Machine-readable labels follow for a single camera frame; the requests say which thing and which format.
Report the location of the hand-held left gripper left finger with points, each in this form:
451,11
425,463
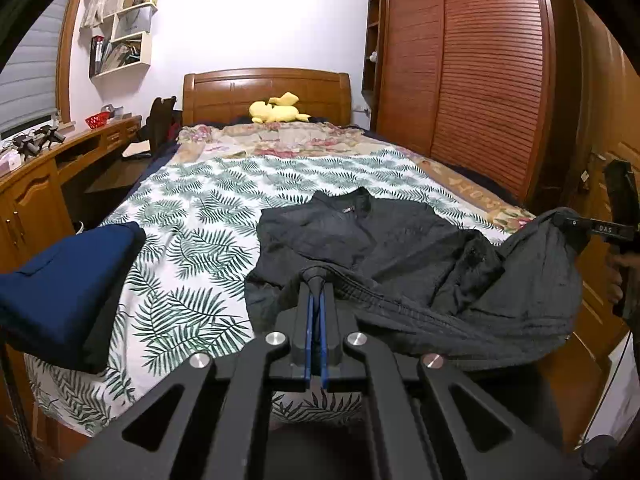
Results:
310,330

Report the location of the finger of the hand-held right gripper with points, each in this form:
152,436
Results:
575,225

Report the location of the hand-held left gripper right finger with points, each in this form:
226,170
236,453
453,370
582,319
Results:
323,340

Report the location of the black jacket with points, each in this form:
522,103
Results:
400,270

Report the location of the person's right hand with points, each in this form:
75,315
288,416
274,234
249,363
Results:
614,282

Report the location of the wooden door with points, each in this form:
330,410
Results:
600,110

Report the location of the bed with leaf-print cover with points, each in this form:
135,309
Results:
210,200

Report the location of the wooden louvred wardrobe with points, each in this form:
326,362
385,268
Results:
475,85

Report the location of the floral quilt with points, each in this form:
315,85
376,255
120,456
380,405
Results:
300,140

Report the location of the yellow plush toy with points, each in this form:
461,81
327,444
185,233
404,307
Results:
275,110

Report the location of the folded navy blue garment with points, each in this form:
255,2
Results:
65,290

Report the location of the wooden bed headboard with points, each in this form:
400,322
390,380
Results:
225,95

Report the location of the waste bin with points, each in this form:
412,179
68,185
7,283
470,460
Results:
80,227

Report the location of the dark chair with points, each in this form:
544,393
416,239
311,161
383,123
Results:
160,120

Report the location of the white round ornament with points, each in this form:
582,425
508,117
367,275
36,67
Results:
372,57

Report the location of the grey desk item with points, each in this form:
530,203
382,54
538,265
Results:
112,111

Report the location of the red basket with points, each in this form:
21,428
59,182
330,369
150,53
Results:
97,120

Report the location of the wooden desk cabinet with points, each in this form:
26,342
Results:
35,200

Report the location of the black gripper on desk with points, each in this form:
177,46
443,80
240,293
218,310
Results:
27,146
50,135

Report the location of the pink tissue box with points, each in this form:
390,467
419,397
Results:
10,165

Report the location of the row of binders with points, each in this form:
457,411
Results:
96,55

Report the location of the grey paper bag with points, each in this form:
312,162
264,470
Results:
132,22

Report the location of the grey window blind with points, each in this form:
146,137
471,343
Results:
30,80

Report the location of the white wall shelf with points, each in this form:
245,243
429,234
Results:
145,50

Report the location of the wooden window frame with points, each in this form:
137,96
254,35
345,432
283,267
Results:
67,60

